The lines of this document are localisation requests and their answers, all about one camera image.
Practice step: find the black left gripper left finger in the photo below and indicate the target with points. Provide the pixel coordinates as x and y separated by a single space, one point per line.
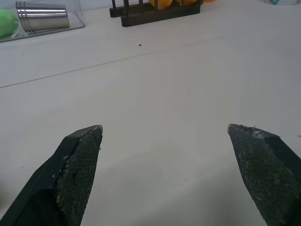
70 174

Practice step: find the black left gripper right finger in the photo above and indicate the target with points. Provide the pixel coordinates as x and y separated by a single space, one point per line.
263 169

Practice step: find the clear plastic box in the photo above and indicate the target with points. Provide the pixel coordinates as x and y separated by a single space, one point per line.
44 28

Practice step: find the stainless steel cup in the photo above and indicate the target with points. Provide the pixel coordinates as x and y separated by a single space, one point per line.
42 17

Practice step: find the green soft ball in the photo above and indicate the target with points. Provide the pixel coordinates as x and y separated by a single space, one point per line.
6 22

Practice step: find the white patterned object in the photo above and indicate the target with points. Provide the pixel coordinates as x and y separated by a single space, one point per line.
281 2

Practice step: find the dark wooden rack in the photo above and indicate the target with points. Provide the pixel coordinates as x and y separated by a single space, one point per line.
155 14

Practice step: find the orange fruit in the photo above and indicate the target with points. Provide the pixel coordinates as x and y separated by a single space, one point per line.
161 3

